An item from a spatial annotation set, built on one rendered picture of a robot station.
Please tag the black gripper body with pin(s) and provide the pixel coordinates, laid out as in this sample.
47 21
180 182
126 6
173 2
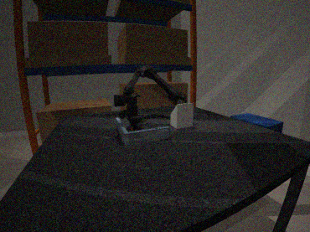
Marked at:
134 118

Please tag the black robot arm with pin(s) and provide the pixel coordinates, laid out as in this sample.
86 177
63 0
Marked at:
130 99

